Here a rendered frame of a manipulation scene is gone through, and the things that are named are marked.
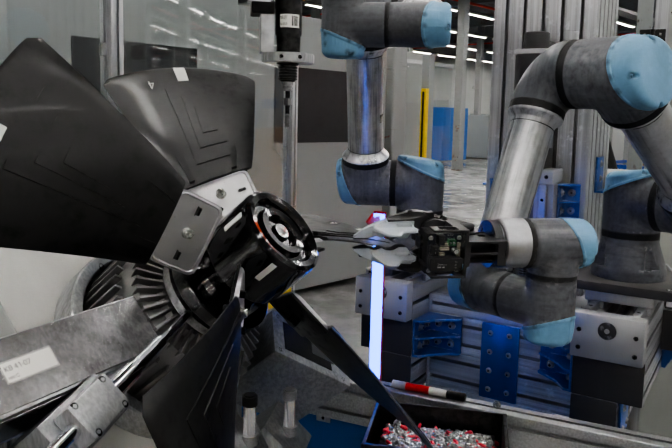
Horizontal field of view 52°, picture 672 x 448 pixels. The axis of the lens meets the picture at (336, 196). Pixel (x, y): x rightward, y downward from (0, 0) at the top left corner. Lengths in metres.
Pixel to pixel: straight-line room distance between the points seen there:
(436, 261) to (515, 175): 0.27
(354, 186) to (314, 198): 3.59
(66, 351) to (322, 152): 4.62
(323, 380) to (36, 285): 0.41
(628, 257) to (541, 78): 0.49
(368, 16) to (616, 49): 0.39
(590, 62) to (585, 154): 0.59
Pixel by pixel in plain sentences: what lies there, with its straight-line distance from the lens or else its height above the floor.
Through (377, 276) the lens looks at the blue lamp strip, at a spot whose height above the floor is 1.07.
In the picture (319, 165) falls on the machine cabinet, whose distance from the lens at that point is 5.28.
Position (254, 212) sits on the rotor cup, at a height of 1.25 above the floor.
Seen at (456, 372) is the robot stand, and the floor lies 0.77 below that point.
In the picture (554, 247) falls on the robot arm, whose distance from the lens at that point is 1.06.
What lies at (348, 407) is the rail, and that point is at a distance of 1.37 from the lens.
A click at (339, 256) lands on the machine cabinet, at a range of 5.56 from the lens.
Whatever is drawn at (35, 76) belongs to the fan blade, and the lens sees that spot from 0.76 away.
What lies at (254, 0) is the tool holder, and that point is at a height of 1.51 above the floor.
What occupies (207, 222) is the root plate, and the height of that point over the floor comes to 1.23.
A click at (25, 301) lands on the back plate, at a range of 0.94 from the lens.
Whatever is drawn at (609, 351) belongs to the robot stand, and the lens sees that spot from 1.45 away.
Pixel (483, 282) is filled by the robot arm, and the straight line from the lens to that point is 1.15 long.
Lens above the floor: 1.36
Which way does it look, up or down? 6 degrees down
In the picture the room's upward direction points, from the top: 1 degrees clockwise
